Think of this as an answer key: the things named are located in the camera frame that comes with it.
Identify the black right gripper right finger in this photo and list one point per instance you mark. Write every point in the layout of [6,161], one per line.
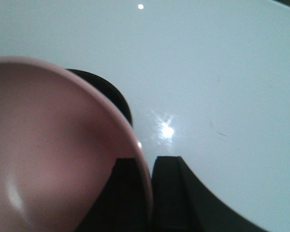
[182,203]

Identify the dark blue saucepan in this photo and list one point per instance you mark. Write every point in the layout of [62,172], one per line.
[108,90]

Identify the pink bowl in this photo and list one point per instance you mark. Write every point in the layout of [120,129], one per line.
[59,141]

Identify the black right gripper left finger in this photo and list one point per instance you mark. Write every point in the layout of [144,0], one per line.
[121,206]

